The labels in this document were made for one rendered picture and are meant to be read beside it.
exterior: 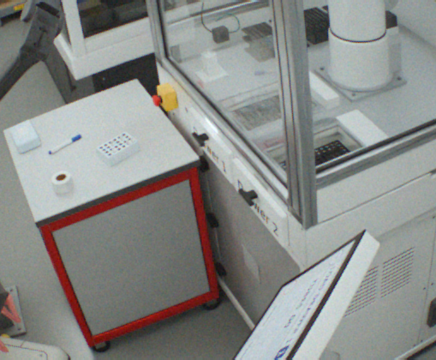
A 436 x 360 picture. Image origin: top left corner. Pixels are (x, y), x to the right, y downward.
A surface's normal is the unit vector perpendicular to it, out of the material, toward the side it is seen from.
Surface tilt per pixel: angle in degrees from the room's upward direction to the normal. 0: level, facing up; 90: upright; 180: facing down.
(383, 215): 90
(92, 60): 90
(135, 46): 90
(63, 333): 0
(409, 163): 90
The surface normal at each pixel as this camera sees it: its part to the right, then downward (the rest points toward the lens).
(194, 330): -0.12, -0.78
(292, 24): 0.42, 0.53
